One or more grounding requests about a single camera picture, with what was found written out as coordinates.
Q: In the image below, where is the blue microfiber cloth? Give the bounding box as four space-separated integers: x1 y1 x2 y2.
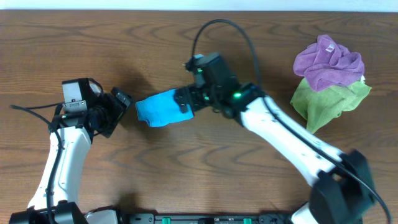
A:
135 89 194 128

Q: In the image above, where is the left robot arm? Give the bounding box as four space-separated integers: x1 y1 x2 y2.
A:
9 86 134 223

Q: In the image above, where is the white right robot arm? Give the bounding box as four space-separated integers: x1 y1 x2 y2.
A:
174 83 377 224

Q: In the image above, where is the green microfiber cloth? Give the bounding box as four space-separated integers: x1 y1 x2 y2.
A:
290 79 371 134

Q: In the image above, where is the purple microfiber cloth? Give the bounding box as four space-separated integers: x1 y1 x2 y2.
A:
293 34 365 91

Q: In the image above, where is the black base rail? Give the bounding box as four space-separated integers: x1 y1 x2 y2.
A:
83 205 363 224

